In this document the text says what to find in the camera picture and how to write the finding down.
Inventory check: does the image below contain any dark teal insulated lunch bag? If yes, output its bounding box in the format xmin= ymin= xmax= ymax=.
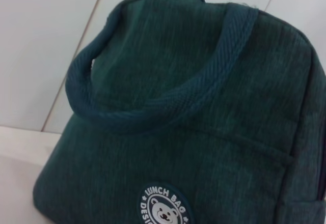
xmin=32 ymin=0 xmax=326 ymax=224

